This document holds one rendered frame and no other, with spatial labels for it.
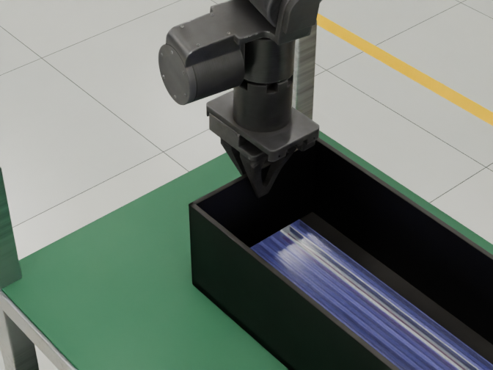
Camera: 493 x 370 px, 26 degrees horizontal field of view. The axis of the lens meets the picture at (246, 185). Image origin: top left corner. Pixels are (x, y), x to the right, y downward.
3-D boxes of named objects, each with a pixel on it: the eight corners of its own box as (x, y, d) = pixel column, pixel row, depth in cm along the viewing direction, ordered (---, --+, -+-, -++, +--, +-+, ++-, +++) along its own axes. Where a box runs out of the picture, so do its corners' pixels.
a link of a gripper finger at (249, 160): (251, 219, 108) (253, 145, 102) (207, 184, 112) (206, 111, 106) (301, 192, 111) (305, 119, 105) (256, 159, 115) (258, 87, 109)
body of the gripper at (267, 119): (271, 168, 101) (274, 103, 96) (203, 118, 107) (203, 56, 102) (320, 142, 104) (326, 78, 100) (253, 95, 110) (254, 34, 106)
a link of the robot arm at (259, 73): (309, 18, 97) (274, -8, 100) (245, 40, 94) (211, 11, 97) (305, 82, 101) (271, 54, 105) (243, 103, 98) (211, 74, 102)
